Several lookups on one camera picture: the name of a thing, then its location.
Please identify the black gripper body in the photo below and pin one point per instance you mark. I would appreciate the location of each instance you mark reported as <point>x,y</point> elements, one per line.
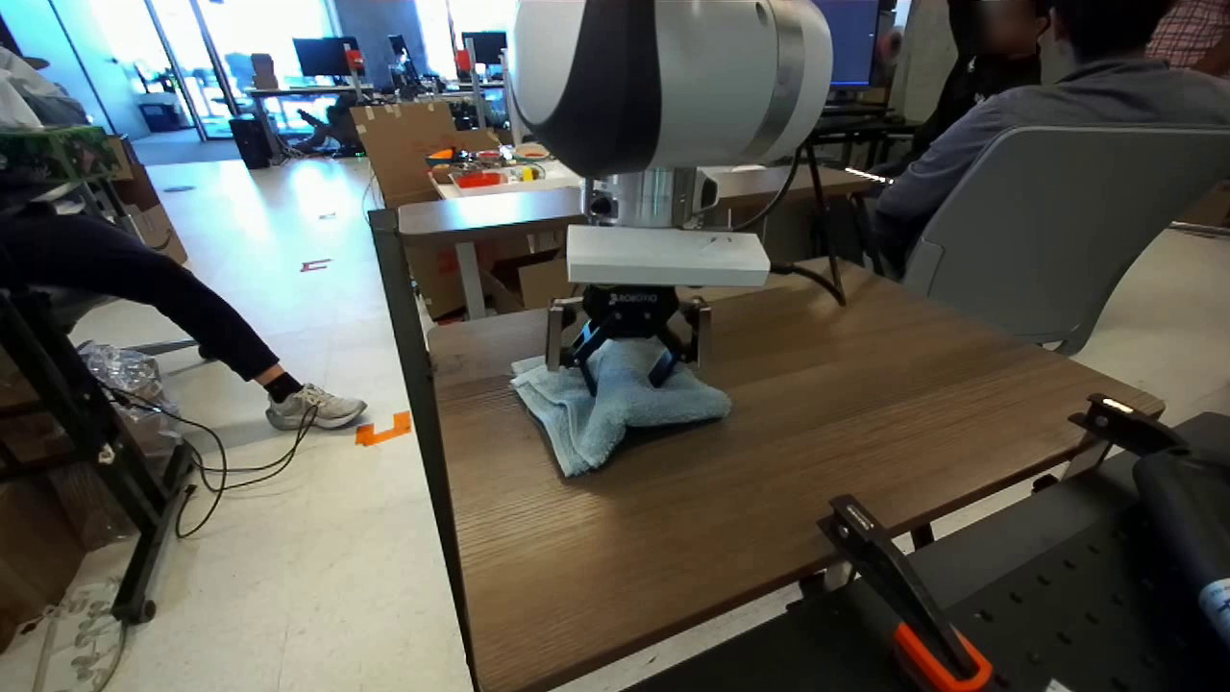
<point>638,314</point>

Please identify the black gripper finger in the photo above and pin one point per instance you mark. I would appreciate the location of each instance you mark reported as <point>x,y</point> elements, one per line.
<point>578,341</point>
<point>687,342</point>

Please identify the light blue towel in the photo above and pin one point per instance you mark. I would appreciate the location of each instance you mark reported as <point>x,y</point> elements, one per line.
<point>602,418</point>

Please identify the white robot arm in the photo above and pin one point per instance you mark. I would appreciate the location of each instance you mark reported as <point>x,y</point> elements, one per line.
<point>665,80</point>

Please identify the cardboard box under table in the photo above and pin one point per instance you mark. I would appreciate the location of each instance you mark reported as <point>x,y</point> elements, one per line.
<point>533,283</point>

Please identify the wooden side table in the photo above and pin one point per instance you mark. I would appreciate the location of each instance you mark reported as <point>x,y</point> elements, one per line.
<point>485,212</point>

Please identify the white board with parts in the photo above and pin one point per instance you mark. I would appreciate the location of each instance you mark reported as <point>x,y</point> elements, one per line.
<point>538,182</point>

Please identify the red plastic part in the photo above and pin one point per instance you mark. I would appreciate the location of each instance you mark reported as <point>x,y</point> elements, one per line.
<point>478,177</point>

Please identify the large cardboard sheet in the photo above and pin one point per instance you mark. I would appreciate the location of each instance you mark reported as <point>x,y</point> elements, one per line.
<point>405,146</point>

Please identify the black computer monitor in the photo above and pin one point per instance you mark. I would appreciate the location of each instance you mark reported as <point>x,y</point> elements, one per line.
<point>327,54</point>
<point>485,48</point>

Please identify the person in grey hoodie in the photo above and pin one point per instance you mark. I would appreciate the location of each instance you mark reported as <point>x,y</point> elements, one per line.
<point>1025,130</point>

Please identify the grey office chair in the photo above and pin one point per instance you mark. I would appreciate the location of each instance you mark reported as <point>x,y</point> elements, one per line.
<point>1076,231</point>

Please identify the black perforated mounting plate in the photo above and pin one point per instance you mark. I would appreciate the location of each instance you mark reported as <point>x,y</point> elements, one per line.
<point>1049,603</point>

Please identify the person with grey sneaker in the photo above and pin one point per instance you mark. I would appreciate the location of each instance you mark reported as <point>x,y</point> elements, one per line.
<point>129,275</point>

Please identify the clear plastic bag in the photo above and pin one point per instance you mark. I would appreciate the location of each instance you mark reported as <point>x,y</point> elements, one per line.
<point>122,378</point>

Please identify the black metal stand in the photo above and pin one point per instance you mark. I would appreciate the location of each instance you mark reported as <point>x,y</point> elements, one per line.
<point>97,442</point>

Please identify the person in plaid shirt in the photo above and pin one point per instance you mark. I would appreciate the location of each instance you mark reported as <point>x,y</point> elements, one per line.
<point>1198,31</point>

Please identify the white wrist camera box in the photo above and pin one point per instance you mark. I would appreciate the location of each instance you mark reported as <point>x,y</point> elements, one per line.
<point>665,254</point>

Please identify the orange floor bracket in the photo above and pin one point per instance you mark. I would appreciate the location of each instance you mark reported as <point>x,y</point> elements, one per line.
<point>386,431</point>

